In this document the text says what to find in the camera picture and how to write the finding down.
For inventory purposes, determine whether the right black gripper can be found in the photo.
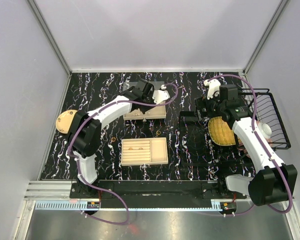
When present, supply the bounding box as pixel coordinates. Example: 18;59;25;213
194;92;225;121

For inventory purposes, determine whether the beige jewelry drawer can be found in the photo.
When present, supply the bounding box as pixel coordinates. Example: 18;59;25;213
123;106;167;121

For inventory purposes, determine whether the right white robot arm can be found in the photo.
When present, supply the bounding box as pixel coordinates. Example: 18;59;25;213
197;81;298;206

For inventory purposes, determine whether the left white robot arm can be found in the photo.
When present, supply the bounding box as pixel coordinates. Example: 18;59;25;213
67;80;170;198

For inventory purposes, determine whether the yellow woven bamboo plate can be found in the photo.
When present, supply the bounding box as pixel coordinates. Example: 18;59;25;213
208;116;236;147

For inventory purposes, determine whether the white pink patterned bowl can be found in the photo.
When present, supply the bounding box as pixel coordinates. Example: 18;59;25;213
256;121;272;143

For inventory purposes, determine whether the yellow patterned plate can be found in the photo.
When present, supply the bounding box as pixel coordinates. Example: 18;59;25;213
55;109;77;134

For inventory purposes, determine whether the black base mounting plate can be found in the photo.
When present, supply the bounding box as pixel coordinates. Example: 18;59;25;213
69;179;248;201

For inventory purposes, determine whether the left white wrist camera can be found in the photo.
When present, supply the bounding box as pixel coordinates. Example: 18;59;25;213
152;84;170;105

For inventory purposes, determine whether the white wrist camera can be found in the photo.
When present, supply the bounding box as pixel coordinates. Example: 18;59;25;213
152;84;170;105
203;79;221;100

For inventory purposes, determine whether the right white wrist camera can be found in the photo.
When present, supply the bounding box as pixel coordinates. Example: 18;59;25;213
203;79;221;100

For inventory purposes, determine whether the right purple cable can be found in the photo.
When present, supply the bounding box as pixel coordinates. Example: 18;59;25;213
207;74;294;215

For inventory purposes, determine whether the purple cable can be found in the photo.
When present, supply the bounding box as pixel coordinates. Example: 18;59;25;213
67;83;179;224
207;74;294;215

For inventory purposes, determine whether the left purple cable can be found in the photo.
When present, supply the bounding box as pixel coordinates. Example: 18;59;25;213
67;83;179;224

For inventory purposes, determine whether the black wire dish rack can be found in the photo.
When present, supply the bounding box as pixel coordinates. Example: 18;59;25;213
254;88;291;151

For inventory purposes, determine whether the front beige ring tray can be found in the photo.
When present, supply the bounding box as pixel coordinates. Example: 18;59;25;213
120;137;169;167

